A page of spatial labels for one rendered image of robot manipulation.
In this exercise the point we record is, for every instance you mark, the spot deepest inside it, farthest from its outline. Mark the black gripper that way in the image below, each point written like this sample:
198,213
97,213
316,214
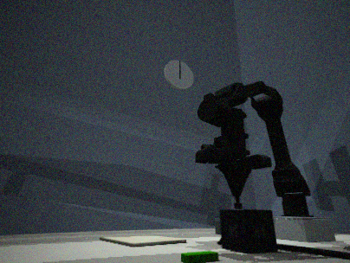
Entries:
233,148

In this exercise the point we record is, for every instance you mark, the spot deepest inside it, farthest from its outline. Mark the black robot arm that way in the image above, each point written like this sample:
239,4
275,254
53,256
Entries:
219,110

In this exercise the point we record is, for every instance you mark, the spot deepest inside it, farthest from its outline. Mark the green rectangular block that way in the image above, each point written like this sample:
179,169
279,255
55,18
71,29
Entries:
199,257

